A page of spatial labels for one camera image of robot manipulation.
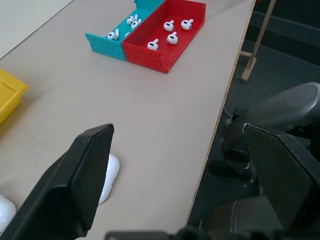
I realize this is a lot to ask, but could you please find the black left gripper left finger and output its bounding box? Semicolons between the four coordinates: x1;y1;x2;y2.
0;123;115;240

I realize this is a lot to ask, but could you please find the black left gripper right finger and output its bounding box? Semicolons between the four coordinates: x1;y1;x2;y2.
243;122;320;235

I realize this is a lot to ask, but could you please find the yellow plastic bin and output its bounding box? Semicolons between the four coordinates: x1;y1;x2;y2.
0;67;29;126

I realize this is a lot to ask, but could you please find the black lumpy floor equipment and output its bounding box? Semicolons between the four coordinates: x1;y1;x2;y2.
209;107;253;181

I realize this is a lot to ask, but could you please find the dark grey rounded shape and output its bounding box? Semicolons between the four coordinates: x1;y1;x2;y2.
199;194;278;240
246;81;320;131

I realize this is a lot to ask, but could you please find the teal brick-pattern tray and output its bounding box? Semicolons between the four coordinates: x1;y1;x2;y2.
84;0;167;62

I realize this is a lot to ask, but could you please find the red brick-pattern tray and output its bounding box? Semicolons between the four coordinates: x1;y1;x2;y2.
121;0;207;75

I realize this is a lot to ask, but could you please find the light wooden frame beam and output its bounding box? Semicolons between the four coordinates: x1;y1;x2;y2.
239;0;277;83

